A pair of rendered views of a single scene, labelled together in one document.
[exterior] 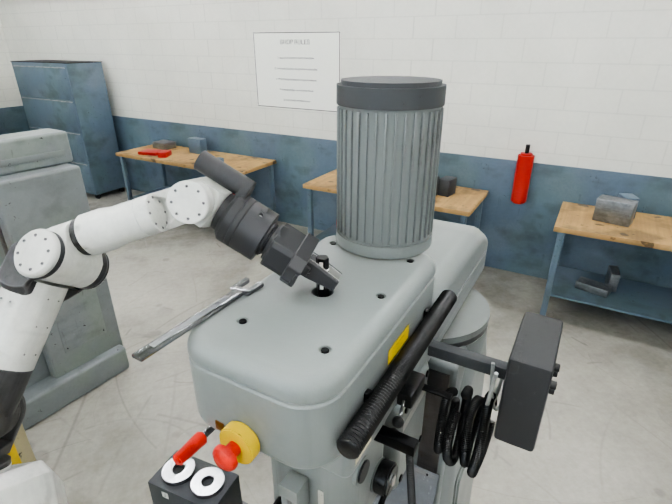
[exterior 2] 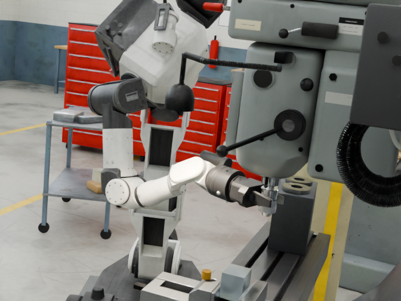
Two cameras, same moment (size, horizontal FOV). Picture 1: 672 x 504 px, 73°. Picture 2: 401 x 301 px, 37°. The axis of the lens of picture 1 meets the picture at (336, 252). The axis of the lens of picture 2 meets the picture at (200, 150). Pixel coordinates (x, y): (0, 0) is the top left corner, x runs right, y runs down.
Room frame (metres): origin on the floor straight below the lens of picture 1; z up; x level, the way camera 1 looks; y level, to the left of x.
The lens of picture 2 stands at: (0.21, -1.39, 1.67)
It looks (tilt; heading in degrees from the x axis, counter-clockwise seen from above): 12 degrees down; 79
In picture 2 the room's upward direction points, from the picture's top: 6 degrees clockwise
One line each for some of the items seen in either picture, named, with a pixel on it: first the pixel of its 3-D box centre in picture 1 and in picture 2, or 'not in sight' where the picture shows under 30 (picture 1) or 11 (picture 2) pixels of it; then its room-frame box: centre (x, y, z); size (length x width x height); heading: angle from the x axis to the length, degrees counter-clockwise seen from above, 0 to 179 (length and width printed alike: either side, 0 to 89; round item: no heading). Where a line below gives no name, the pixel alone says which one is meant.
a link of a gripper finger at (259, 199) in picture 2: not in sight; (260, 200); (0.64, 0.00, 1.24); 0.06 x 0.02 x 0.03; 127
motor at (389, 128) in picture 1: (387, 165); not in sight; (0.88, -0.10, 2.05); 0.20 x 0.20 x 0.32
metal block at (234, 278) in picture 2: not in sight; (235, 282); (0.55, -0.18, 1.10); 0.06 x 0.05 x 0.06; 60
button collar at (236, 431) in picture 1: (239, 442); not in sight; (0.47, 0.14, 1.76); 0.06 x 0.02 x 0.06; 60
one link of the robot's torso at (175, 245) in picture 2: not in sight; (155, 257); (0.51, 0.94, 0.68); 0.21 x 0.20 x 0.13; 77
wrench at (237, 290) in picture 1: (203, 314); not in sight; (0.59, 0.20, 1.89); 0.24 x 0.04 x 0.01; 150
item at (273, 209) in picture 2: not in sight; (268, 200); (0.67, 0.02, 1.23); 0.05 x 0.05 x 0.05
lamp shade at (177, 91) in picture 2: not in sight; (180, 96); (0.42, 0.05, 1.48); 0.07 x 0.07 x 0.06
